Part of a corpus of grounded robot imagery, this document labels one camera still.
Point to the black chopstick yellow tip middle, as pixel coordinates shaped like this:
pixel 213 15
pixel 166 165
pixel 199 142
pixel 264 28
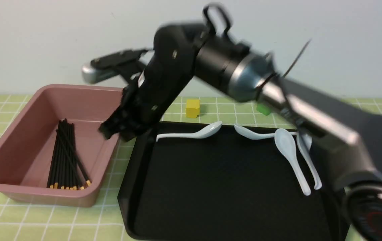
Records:
pixel 63 156

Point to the pink plastic bin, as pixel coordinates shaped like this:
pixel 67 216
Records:
pixel 26 147

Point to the black chopstick yellow tip leftmost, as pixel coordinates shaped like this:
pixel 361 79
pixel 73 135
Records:
pixel 52 181

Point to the black chopstick yellow tip right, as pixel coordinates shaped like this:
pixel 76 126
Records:
pixel 78 181

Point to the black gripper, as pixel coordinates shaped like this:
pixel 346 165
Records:
pixel 143 103

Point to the black chopstick yellow tip crossing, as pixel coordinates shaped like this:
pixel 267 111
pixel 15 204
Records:
pixel 80 173

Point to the black plastic tray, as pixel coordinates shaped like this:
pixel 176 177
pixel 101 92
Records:
pixel 222 188

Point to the white ceramic spoon leftmost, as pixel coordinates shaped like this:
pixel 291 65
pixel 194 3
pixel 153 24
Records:
pixel 203 133

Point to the white ceramic spoon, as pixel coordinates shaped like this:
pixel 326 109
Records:
pixel 304 143
pixel 246 132
pixel 286 145
pixel 203 133

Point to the green block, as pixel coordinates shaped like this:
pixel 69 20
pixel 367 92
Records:
pixel 262 109

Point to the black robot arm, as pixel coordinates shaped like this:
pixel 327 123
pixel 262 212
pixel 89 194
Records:
pixel 181 51

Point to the green checkered tablecloth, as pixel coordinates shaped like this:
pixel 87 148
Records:
pixel 103 222

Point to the white ceramic spoon rightmost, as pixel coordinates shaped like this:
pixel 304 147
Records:
pixel 304 143

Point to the yellow cube block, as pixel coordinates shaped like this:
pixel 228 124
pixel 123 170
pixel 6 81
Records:
pixel 192 109

